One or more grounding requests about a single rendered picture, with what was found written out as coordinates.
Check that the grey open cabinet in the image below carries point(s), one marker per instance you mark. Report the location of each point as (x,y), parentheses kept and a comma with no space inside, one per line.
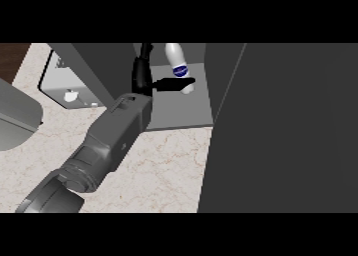
(179,110)

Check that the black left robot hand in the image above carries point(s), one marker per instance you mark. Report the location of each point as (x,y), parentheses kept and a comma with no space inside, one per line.
(141,78)

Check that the dark grey cabinet door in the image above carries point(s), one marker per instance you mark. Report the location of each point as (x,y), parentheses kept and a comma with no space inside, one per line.
(286,133)

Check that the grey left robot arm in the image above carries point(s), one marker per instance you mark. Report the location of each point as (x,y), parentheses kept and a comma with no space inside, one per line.
(116,133)

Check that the pale grey rounded appliance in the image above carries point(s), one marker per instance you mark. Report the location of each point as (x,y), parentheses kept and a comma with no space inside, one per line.
(10,116)

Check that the white bottle with blue label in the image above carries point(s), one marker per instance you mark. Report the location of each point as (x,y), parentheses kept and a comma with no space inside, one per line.
(179,61)

